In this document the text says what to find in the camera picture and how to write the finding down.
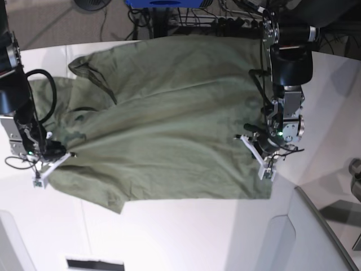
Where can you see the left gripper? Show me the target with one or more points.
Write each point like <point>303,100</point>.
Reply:
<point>261,139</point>

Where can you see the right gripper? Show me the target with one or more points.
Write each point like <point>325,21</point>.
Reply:
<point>52,151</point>

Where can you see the green t-shirt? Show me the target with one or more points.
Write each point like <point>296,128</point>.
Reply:
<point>156,119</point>

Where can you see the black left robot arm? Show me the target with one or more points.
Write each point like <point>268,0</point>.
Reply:
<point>286,49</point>

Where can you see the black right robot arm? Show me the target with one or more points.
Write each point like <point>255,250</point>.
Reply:
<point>27,136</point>

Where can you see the metal cylinder fixture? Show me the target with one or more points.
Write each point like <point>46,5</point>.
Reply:
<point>354,170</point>

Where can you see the black power strip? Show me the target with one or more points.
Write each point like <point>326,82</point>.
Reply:
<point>238,22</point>

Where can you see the blue box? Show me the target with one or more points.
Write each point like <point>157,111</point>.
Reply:
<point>164,3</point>

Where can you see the grey metal rail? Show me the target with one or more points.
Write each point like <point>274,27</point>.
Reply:
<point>336,243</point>

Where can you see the black table leg post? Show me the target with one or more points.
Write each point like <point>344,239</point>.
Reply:
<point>160,22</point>

